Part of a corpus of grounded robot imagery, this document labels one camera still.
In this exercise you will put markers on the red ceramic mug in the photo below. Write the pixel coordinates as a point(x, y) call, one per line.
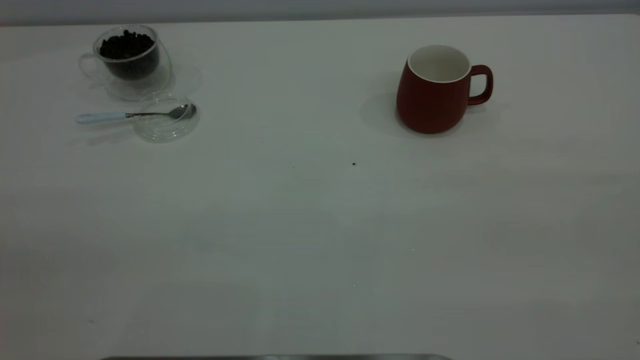
point(430, 105)

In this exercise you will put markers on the round clear glass lid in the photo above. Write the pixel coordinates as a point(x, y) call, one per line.
point(165, 131)

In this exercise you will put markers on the clear glass cup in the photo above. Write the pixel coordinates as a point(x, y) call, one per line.
point(161, 75)

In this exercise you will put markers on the dark coffee beans pile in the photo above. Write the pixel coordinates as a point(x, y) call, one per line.
point(129, 55)

